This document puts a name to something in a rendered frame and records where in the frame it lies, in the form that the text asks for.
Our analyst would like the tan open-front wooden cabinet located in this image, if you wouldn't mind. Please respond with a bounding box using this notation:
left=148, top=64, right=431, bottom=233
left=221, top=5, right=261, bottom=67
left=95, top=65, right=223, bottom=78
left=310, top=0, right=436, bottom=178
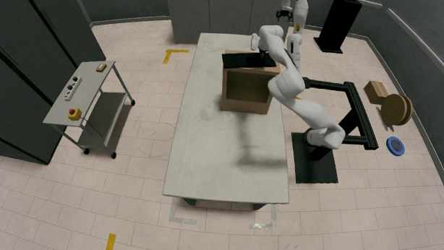
left=222, top=62, right=281, bottom=114

